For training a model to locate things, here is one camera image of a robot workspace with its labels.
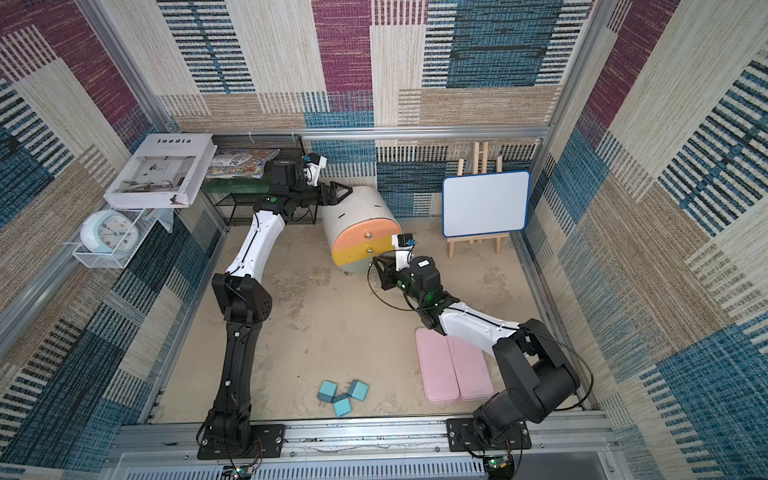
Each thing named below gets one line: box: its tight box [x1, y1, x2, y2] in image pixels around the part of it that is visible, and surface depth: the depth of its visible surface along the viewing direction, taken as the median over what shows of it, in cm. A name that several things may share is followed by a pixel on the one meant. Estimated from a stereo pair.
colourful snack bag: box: [206, 148, 281, 179], surface depth 85 cm
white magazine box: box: [103, 133, 218, 209], surface depth 76 cm
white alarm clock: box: [80, 209, 140, 257], surface depth 66 cm
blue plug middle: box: [331, 393, 351, 417], surface depth 79 cm
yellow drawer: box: [332, 235, 393, 266], surface depth 96 cm
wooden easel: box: [446, 141, 510, 258], surface depth 99 cm
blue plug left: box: [317, 380, 338, 402], surface depth 81 cm
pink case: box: [415, 327, 495, 403], surface depth 83 cm
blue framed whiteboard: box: [442, 170, 531, 238], surface depth 104 cm
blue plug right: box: [348, 379, 369, 402], surface depth 81 cm
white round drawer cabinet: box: [321, 185, 402, 273], surface depth 92 cm
